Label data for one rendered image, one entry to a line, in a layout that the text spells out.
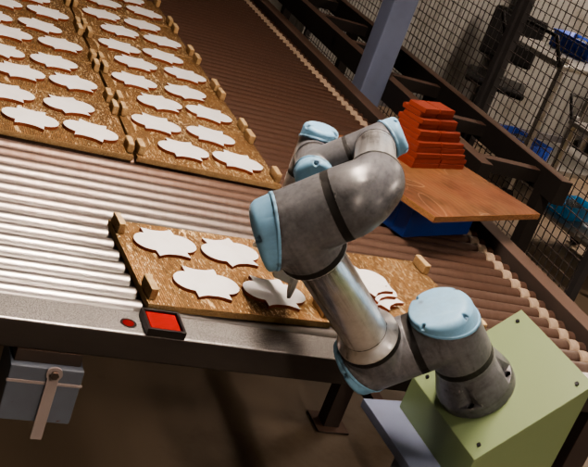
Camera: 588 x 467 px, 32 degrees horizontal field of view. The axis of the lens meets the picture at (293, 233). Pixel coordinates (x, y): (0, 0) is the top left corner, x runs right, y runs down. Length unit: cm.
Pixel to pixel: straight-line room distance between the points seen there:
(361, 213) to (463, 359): 46
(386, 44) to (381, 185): 255
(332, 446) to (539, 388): 169
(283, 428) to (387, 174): 209
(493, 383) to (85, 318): 76
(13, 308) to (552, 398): 99
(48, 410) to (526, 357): 90
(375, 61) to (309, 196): 257
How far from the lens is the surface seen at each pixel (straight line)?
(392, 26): 407
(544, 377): 201
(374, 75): 411
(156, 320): 198
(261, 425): 355
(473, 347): 189
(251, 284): 220
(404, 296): 246
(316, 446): 356
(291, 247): 156
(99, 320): 196
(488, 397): 196
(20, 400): 198
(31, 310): 193
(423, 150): 307
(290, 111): 363
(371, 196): 155
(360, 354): 184
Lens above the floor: 188
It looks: 22 degrees down
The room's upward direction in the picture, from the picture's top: 21 degrees clockwise
